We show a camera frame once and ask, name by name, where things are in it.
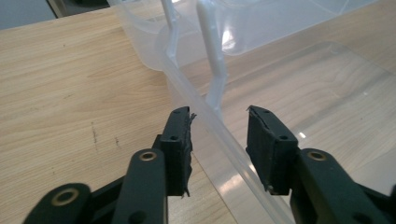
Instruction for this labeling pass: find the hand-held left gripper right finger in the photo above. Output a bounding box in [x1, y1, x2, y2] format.
[246, 105, 301, 196]

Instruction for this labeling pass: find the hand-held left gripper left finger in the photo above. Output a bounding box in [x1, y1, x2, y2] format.
[152, 105, 198, 199]

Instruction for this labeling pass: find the clear plastic storage box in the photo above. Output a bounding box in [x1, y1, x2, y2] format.
[106, 0, 396, 224]

